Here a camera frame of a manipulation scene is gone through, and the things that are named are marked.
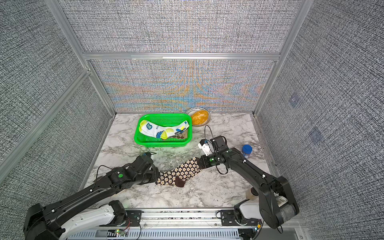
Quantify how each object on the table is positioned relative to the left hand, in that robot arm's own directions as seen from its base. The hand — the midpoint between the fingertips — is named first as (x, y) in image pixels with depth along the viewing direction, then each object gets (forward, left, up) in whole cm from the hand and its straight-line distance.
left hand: (163, 174), depth 77 cm
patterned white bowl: (+54, -16, -8) cm, 57 cm away
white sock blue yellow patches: (+34, +9, -6) cm, 36 cm away
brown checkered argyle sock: (+31, -10, -8) cm, 34 cm away
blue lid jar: (+16, -49, -6) cm, 52 cm away
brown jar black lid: (-11, -44, -2) cm, 45 cm away
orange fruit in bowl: (+44, -22, -5) cm, 49 cm away
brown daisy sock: (+1, -7, -5) cm, 9 cm away
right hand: (+8, -19, 0) cm, 20 cm away
